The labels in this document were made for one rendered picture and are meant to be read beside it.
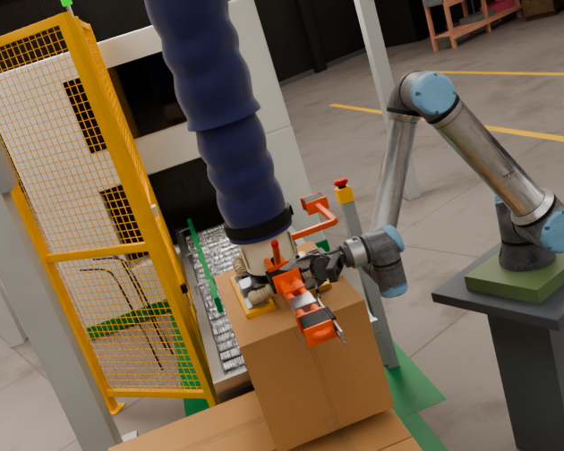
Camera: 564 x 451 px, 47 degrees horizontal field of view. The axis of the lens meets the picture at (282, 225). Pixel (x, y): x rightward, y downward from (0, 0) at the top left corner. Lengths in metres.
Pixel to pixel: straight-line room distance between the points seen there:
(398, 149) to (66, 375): 1.99
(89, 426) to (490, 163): 2.32
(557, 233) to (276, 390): 0.98
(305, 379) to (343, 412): 0.18
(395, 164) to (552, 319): 0.68
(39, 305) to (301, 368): 1.55
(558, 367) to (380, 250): 0.84
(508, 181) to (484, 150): 0.13
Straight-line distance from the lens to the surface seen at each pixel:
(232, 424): 2.48
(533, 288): 2.28
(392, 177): 2.09
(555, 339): 2.46
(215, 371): 2.74
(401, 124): 2.08
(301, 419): 2.12
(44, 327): 3.26
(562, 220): 2.18
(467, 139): 2.00
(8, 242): 3.14
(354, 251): 1.96
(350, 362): 2.07
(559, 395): 2.57
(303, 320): 1.65
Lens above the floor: 1.88
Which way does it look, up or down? 18 degrees down
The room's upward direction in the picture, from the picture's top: 18 degrees counter-clockwise
